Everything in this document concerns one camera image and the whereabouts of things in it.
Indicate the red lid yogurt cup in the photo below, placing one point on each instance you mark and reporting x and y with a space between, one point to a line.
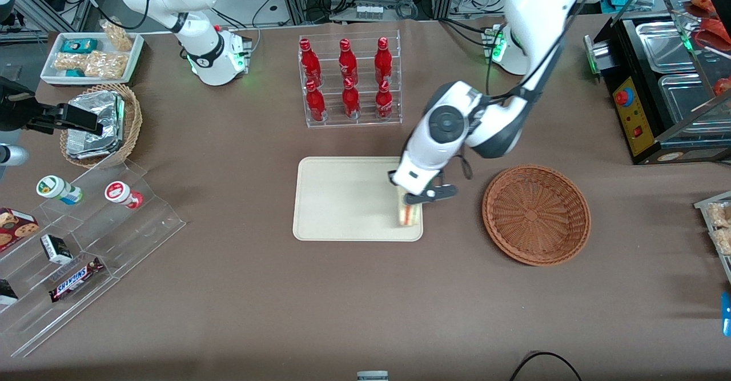
120 192

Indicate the green lid yogurt cup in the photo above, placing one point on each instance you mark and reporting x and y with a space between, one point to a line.
54 188

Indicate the white rectangular snack tray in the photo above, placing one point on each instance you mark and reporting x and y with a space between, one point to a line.
134 55

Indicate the black food warmer cabinet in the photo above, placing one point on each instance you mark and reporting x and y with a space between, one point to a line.
628 118

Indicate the clear bag of snacks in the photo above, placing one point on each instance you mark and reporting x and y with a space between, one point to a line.
105 65
117 35
721 214
724 241
68 61

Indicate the foil wrapped package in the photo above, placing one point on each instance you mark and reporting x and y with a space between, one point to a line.
94 124

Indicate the white power strip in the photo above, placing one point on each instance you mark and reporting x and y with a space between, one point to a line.
369 11

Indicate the small black white box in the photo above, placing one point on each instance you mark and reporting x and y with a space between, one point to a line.
56 249

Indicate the clear acrylic stepped display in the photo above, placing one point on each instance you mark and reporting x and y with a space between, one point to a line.
131 238

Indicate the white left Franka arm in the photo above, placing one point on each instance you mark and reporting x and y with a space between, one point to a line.
537 15

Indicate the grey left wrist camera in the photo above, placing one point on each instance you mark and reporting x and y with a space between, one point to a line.
437 192

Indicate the black snack box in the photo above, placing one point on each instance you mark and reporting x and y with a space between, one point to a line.
7 292

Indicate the blue plastic object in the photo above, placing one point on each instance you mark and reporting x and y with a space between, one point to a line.
727 312

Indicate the grey device edge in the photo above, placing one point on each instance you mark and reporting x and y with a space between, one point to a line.
372 376

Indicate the brown round wicker basket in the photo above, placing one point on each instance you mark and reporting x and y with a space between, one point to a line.
537 215

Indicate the grey tray at edge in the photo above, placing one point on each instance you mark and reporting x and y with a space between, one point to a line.
708 201

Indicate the clear acrylic bottle rack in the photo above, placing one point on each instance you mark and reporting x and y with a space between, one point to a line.
365 124

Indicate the teal snack box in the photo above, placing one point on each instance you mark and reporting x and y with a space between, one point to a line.
79 45

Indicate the triangle sandwich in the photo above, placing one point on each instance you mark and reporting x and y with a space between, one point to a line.
410 215

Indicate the steel warmer pan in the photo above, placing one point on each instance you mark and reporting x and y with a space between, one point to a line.
662 47
688 104

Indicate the red cookie box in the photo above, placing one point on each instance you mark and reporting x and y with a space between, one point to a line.
14 228

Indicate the Snickers chocolate bar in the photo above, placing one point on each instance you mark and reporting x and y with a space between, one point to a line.
75 280

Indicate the light tan wicker basket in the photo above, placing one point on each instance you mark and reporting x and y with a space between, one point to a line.
132 118

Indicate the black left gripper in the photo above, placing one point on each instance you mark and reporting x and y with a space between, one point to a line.
390 179

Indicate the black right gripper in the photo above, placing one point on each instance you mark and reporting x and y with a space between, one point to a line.
17 109

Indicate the red cola bottle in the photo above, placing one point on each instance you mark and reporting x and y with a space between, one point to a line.
350 102
310 64
383 64
384 104
347 64
315 105

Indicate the small teal snack pack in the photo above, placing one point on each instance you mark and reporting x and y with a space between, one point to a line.
74 73

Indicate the red fried food piece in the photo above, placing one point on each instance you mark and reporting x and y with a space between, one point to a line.
724 85
699 4
714 33

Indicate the beige plastic tray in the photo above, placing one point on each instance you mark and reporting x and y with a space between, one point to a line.
342 198

